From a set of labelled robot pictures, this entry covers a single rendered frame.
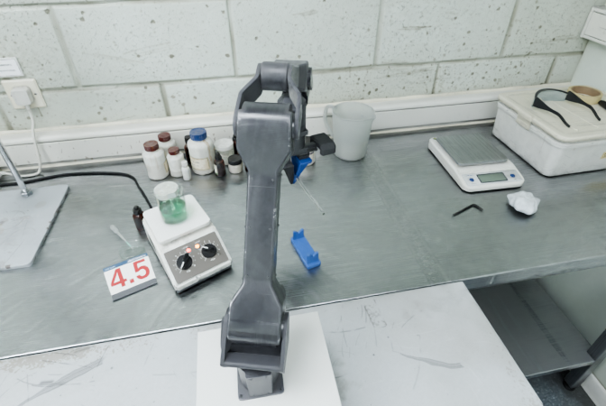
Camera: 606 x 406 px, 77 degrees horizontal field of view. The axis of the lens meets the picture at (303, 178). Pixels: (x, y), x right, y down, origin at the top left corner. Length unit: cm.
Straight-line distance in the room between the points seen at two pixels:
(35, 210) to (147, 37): 55
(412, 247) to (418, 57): 66
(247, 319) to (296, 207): 54
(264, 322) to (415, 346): 36
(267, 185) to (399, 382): 44
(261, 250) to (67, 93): 93
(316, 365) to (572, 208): 85
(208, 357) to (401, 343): 35
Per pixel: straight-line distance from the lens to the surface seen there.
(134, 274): 91
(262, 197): 48
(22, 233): 115
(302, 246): 90
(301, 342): 65
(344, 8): 121
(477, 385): 79
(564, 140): 126
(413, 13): 130
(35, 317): 96
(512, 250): 103
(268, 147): 47
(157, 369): 79
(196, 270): 85
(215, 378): 64
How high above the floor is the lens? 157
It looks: 37 degrees down
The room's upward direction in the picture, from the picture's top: straight up
